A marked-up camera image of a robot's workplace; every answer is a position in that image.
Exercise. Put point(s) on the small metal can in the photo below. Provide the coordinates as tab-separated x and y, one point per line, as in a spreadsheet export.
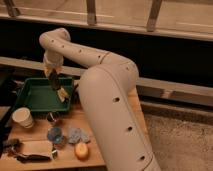
53	118

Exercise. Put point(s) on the green plastic tray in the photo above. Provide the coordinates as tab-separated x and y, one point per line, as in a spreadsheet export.
37	95

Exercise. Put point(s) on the blue crumpled cloth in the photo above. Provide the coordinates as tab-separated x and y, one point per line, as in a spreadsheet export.
76	135

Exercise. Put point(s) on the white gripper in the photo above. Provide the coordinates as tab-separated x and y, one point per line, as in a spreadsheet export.
52	61

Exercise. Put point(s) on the white paper cup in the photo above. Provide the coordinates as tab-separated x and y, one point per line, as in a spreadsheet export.
23	117

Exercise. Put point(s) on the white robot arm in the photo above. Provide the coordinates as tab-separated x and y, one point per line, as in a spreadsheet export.
103	92

